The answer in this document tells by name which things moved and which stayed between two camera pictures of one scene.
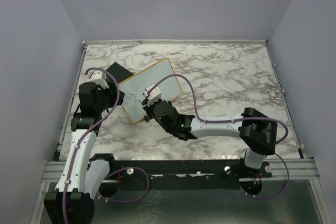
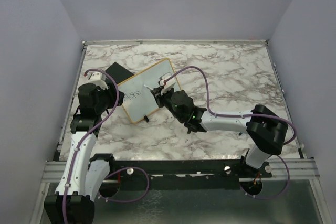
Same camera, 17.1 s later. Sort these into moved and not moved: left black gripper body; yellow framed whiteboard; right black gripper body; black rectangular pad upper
Moved: right black gripper body
Not moved: yellow framed whiteboard; black rectangular pad upper; left black gripper body
